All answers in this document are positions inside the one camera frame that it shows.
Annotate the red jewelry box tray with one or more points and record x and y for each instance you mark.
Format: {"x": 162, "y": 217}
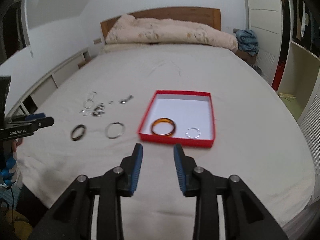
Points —
{"x": 192, "y": 112}

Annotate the white bed sheet mattress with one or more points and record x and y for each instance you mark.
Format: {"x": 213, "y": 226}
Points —
{"x": 222, "y": 112}

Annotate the blue cloth pile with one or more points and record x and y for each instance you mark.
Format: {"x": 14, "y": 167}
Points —
{"x": 247, "y": 41}

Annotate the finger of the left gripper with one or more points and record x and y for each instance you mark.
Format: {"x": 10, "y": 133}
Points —
{"x": 25, "y": 118}
{"x": 42, "y": 122}

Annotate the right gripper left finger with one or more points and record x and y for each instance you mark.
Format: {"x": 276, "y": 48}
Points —
{"x": 70, "y": 217}

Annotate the white wardrobe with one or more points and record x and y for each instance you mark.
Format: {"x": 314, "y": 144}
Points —
{"x": 265, "y": 18}

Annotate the silver adjustable bangle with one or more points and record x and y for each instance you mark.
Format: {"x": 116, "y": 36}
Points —
{"x": 114, "y": 130}

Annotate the dark horn bangle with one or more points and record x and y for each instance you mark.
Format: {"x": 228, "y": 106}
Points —
{"x": 78, "y": 132}

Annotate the amber bangle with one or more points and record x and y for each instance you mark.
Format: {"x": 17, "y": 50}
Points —
{"x": 163, "y": 127}

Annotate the pink floral duvet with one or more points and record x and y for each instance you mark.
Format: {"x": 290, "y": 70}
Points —
{"x": 129, "y": 29}

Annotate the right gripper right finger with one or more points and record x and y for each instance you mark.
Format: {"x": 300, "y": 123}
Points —
{"x": 244, "y": 214}

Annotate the wooden nightstand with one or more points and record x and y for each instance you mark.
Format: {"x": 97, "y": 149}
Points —
{"x": 245, "y": 56}

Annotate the white low cabinet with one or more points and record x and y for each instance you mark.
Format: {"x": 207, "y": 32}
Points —
{"x": 34, "y": 97}

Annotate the wooden headboard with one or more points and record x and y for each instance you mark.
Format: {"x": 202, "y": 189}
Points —
{"x": 204, "y": 15}

